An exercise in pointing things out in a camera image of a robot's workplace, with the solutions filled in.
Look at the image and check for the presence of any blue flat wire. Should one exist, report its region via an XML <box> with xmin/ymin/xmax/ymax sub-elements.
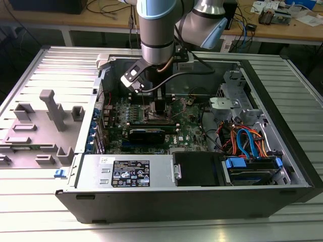
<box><xmin>237</xmin><ymin>128</ymin><xmax>260</xmax><ymax>159</ymax></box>

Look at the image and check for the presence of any grey metal bracket part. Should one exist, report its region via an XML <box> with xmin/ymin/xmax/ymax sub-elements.
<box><xmin>274</xmin><ymin>7</ymin><xmax>296</xmax><ymax>25</ymax></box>

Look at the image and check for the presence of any orange wire bundle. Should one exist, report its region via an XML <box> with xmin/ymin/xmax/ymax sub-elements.
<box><xmin>217</xmin><ymin>120</ymin><xmax>276</xmax><ymax>158</ymax></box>

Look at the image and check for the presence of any RAM stick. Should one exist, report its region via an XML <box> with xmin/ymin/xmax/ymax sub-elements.
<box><xmin>128</xmin><ymin>125</ymin><xmax>179</xmax><ymax>134</ymax></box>

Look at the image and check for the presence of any blue network cable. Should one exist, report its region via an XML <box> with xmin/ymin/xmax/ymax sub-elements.
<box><xmin>241</xmin><ymin>20</ymin><xmax>249</xmax><ymax>48</ymax></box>

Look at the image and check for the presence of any green motherboard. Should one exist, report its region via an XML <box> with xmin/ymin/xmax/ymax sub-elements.
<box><xmin>102</xmin><ymin>97</ymin><xmax>215</xmax><ymax>155</ymax></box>

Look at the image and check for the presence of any metal socket cover frame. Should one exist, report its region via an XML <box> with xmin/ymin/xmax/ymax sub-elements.
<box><xmin>167</xmin><ymin>97</ymin><xmax>189</xmax><ymax>120</ymax></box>

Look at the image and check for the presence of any black internal power cable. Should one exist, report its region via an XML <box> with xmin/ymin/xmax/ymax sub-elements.
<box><xmin>200</xmin><ymin>102</ymin><xmax>223</xmax><ymax>153</ymax></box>

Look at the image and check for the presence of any black graphics card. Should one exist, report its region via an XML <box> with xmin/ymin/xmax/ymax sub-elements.
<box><xmin>128</xmin><ymin>128</ymin><xmax>166</xmax><ymax>145</ymax></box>

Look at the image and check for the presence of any metal finned heatsink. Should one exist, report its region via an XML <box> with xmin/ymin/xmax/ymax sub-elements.
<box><xmin>258</xmin><ymin>7</ymin><xmax>277</xmax><ymax>26</ymax></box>

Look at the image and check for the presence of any thick black camera cable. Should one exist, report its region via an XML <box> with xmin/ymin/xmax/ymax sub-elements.
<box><xmin>141</xmin><ymin>49</ymin><xmax>217</xmax><ymax>93</ymax></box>

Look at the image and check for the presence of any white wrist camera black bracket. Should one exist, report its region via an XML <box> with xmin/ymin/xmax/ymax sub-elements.
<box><xmin>120</xmin><ymin>59</ymin><xmax>152</xmax><ymax>94</ymax></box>

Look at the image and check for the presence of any grey plastic parts rack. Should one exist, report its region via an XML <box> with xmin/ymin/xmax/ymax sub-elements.
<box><xmin>0</xmin><ymin>89</ymin><xmax>85</xmax><ymax>169</ymax></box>

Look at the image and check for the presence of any black open PC case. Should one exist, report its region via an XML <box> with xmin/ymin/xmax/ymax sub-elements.
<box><xmin>55</xmin><ymin>51</ymin><xmax>323</xmax><ymax>225</ymax></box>

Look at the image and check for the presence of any short copper-coloured cable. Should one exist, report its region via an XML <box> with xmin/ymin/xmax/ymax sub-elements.
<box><xmin>156</xmin><ymin>55</ymin><xmax>174</xmax><ymax>74</ymax></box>

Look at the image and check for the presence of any thin red wire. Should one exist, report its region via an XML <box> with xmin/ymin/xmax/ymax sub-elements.
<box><xmin>97</xmin><ymin>90</ymin><xmax>112</xmax><ymax>108</ymax></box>

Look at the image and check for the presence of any printed white paper sheet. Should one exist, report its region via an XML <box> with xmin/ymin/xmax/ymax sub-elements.
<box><xmin>251</xmin><ymin>1</ymin><xmax>278</xmax><ymax>13</ymax></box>

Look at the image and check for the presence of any wooden desk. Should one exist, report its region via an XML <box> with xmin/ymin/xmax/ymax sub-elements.
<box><xmin>0</xmin><ymin>0</ymin><xmax>323</xmax><ymax>47</ymax></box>

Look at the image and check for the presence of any large black box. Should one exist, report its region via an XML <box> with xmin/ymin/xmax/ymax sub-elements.
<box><xmin>9</xmin><ymin>0</ymin><xmax>88</xmax><ymax>15</ymax></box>

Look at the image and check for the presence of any black plastic shroud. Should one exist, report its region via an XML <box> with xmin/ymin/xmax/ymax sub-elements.
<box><xmin>174</xmin><ymin>152</ymin><xmax>223</xmax><ymax>187</ymax></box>

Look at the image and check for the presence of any black upright device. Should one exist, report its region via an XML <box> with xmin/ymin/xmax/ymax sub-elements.
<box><xmin>224</xmin><ymin>0</ymin><xmax>238</xmax><ymax>30</ymax></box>

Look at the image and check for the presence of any silver power supply with label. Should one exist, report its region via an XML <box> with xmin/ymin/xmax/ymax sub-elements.
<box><xmin>75</xmin><ymin>153</ymin><xmax>182</xmax><ymax>189</ymax></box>

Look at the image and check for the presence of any silver metal drive cage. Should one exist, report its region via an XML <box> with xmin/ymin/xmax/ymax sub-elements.
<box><xmin>208</xmin><ymin>70</ymin><xmax>268</xmax><ymax>127</ymax></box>

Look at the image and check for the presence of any hard disk in blue carrier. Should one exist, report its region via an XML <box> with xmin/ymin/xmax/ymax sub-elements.
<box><xmin>222</xmin><ymin>155</ymin><xmax>285</xmax><ymax>187</ymax></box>

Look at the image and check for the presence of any plain white paper sheet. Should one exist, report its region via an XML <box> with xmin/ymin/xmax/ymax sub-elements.
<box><xmin>295</xmin><ymin>15</ymin><xmax>323</xmax><ymax>27</ymax></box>

